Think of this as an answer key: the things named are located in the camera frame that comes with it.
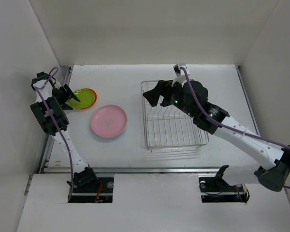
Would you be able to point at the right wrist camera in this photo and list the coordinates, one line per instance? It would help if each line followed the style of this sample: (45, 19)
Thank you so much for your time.
(181, 72)

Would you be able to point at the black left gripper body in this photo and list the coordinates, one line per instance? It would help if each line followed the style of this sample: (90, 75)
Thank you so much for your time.
(61, 95)

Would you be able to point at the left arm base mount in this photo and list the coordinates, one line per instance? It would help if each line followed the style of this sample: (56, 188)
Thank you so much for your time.
(87, 187)

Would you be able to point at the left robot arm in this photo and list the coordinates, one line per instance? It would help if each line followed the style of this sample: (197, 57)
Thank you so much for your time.
(49, 110)

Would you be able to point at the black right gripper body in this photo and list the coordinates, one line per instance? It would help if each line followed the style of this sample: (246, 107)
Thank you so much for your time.
(173, 95)

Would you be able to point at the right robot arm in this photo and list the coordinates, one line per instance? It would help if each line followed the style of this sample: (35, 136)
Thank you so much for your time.
(272, 158)

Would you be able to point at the orange translucent plate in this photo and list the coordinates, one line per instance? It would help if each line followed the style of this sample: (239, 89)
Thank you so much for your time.
(88, 98)

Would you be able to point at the pink plate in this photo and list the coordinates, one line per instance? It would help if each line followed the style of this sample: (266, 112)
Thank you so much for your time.
(109, 121)

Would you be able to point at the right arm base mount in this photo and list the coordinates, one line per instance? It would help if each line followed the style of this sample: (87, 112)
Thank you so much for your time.
(215, 190)

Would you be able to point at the wire dish rack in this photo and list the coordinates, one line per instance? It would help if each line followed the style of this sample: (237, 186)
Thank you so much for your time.
(169, 129)

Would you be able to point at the green plate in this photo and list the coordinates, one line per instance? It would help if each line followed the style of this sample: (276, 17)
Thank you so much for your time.
(74, 104)

